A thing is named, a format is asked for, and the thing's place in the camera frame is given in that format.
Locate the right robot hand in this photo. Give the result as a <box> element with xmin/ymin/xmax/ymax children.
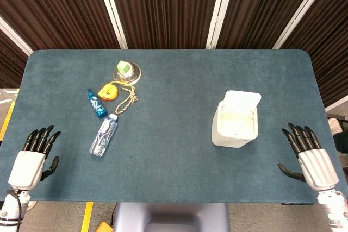
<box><xmin>277</xmin><ymin>122</ymin><xmax>340</xmax><ymax>191</ymax></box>

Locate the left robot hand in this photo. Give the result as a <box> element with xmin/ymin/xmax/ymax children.
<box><xmin>8</xmin><ymin>124</ymin><xmax>61</xmax><ymax>191</ymax></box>

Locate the white plastic container lid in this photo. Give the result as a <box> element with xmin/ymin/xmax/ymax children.
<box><xmin>223</xmin><ymin>90</ymin><xmax>262</xmax><ymax>113</ymax></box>

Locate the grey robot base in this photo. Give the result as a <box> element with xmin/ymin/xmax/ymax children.
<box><xmin>113</xmin><ymin>202</ymin><xmax>231</xmax><ymax>232</ymax></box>

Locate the white trash bin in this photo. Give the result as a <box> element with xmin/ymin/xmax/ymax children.
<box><xmin>211</xmin><ymin>100</ymin><xmax>258</xmax><ymax>149</ymax></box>

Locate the white shoe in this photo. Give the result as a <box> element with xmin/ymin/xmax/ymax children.
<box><xmin>328</xmin><ymin>117</ymin><xmax>343</xmax><ymax>136</ymax></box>

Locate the clear plastic water bottle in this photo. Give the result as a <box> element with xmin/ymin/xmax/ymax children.
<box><xmin>89</xmin><ymin>113</ymin><xmax>119</xmax><ymax>158</ymax></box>

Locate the blue spray bottle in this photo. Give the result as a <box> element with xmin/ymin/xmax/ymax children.
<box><xmin>86</xmin><ymin>88</ymin><xmax>107</xmax><ymax>119</ymax></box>

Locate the orange pedal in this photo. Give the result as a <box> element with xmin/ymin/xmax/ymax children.
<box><xmin>95</xmin><ymin>221</ymin><xmax>114</xmax><ymax>232</ymax></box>

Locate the yellow tape measure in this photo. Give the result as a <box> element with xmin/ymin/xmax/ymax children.
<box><xmin>97</xmin><ymin>85</ymin><xmax>118</xmax><ymax>101</ymax></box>

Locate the silver metal bowl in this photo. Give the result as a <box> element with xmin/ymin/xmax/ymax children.
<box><xmin>113</xmin><ymin>61</ymin><xmax>142</xmax><ymax>84</ymax></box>

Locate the green and white box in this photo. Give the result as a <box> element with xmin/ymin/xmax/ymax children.
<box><xmin>116</xmin><ymin>60</ymin><xmax>131</xmax><ymax>73</ymax></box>

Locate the blue felt table mat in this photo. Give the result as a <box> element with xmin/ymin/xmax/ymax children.
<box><xmin>0</xmin><ymin>49</ymin><xmax>348</xmax><ymax>205</ymax></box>

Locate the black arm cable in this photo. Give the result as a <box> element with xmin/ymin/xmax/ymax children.
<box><xmin>5</xmin><ymin>189</ymin><xmax>22</xmax><ymax>232</ymax></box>

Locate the beige braided rope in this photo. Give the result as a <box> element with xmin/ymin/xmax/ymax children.
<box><xmin>111</xmin><ymin>80</ymin><xmax>139</xmax><ymax>115</ymax></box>

